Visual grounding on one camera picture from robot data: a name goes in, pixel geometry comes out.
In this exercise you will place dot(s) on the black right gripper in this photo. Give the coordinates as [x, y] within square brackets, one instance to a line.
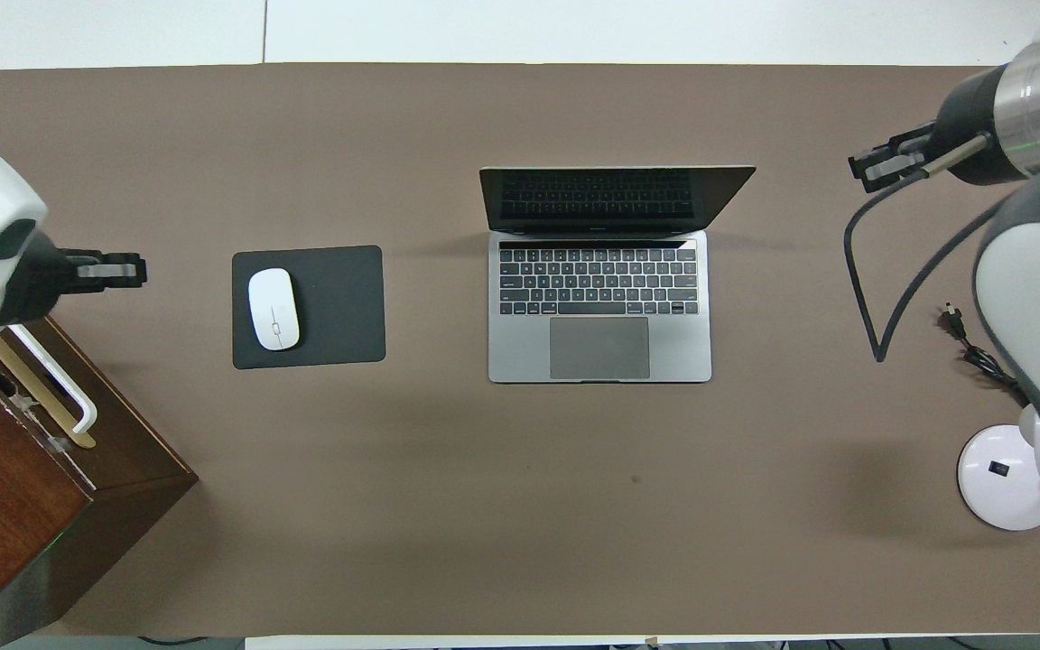
[967, 126]

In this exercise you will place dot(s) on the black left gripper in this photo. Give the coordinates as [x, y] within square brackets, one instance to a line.
[37, 280]

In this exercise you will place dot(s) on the grey silver laptop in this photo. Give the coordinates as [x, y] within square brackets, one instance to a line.
[599, 348]

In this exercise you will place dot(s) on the white computer mouse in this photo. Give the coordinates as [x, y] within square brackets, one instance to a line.
[273, 309]

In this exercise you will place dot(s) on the black mouse pad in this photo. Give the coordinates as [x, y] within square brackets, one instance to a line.
[339, 307]

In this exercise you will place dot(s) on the brown wooden box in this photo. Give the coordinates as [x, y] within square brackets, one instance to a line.
[5, 487]

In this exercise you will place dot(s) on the white desk lamp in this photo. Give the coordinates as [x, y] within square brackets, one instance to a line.
[998, 487]

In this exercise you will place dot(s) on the brown table mat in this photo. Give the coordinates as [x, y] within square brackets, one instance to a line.
[574, 542]

